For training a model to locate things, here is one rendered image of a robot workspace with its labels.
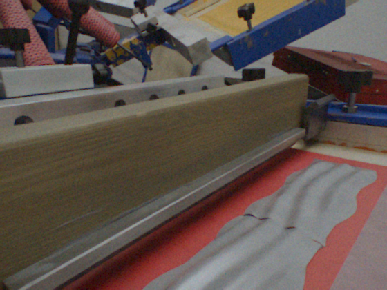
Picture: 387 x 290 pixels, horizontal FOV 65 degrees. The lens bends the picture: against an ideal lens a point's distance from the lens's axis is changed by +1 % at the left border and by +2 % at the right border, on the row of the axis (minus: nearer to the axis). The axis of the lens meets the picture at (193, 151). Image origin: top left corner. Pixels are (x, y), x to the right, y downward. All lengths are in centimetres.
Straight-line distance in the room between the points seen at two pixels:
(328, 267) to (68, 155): 18
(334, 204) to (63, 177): 22
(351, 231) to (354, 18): 205
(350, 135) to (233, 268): 32
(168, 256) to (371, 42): 211
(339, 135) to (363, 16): 181
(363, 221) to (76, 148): 23
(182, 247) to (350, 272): 11
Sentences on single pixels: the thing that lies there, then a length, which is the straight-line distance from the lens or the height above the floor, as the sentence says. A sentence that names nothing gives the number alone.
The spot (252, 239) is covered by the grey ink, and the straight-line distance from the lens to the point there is 23.
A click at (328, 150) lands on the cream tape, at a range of 46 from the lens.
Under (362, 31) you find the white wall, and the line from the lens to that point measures 226.
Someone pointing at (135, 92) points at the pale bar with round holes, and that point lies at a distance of 48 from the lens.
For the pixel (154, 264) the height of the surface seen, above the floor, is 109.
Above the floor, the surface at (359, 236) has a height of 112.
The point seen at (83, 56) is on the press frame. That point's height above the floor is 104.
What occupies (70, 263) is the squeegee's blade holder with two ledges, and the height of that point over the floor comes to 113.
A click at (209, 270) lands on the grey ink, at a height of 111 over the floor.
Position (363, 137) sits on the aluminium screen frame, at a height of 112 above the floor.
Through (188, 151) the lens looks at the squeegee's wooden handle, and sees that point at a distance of 23.
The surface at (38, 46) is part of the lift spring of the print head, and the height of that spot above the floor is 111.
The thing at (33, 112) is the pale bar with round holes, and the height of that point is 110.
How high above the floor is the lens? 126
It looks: 29 degrees down
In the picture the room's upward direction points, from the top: 12 degrees clockwise
